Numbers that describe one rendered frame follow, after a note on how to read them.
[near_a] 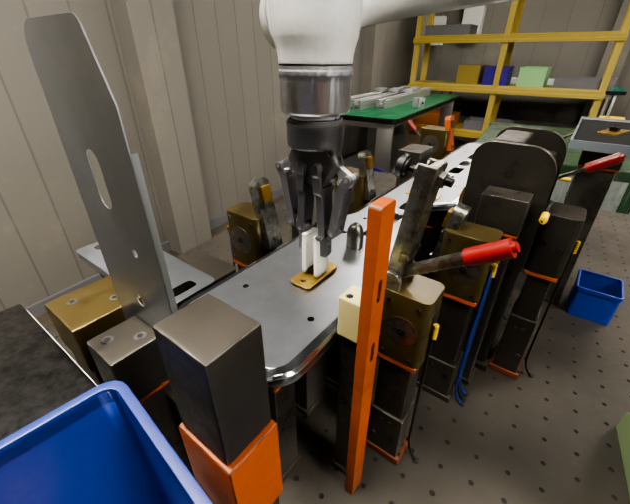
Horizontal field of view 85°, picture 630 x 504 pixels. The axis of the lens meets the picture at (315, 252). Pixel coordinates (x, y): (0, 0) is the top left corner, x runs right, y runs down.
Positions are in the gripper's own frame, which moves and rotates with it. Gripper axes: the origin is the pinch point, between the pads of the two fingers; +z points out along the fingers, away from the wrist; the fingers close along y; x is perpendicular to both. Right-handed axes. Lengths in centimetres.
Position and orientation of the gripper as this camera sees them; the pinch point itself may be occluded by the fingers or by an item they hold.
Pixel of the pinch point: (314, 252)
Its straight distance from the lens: 54.5
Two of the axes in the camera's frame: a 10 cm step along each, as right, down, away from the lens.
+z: 0.0, 8.7, 5.0
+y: -8.0, -3.0, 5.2
